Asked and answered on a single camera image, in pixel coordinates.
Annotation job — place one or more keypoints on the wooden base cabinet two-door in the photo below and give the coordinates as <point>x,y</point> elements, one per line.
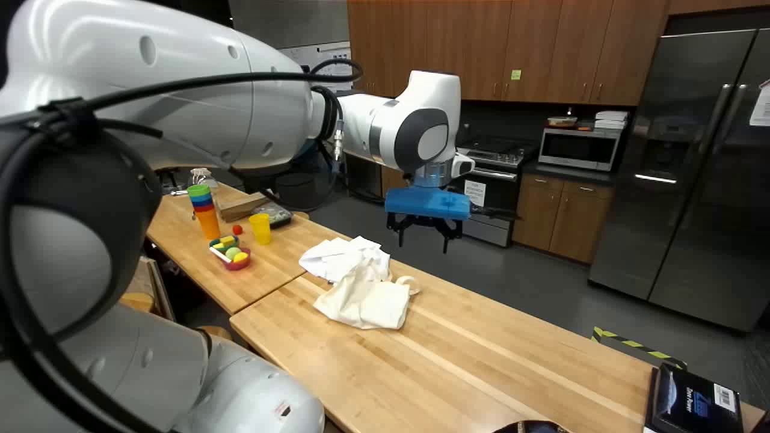
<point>561,218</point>

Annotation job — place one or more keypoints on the dark round bowl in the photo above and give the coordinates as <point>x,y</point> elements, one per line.
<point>531,427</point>

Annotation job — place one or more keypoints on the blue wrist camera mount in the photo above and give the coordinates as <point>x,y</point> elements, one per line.
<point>430,203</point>

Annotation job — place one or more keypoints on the brown wooden block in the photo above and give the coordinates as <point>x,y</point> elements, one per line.
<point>243,207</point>

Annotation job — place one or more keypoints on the black tablet box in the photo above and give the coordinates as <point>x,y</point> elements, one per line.
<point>694,399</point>

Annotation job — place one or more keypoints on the small wooden wall cabinet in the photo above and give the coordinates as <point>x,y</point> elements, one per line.
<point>717,6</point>

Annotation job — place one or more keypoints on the green sticky note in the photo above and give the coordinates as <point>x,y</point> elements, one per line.
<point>515,76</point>

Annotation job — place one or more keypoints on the stainless steel stove oven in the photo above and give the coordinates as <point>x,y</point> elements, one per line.
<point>497,184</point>

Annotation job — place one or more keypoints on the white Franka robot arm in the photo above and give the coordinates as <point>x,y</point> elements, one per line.
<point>241,103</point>

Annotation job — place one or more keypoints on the cream cloth tote bag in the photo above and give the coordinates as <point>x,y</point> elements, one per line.
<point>370,301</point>

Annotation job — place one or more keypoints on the plywood board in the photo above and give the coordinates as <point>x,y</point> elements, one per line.
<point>147,287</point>

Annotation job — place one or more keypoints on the stainless steel refrigerator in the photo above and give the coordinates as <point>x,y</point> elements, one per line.
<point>690,177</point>

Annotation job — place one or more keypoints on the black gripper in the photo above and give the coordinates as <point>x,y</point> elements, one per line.
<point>425,227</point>

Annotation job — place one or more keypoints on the white wall poster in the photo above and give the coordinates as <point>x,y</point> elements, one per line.
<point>328,58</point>

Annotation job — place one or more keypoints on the brown bowl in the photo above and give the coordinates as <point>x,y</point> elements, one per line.
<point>561,121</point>

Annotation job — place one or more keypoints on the silver microwave oven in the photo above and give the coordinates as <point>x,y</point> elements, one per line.
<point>578,150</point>

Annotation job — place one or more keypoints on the stack of white plates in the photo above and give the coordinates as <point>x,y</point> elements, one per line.
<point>613,121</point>

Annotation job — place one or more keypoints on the black tray with foil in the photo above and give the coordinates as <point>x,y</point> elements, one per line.
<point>281,215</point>

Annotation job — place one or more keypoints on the yellow black floor tape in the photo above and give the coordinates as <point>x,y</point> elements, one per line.
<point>638,346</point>

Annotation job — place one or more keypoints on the stacked colourful plastic cups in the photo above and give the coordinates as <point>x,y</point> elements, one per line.
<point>205,212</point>

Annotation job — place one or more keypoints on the red tray with toy fruit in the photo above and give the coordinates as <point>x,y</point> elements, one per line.
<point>232,252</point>

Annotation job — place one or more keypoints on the white printed notice sheet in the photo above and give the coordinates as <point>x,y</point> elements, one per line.
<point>476,195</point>

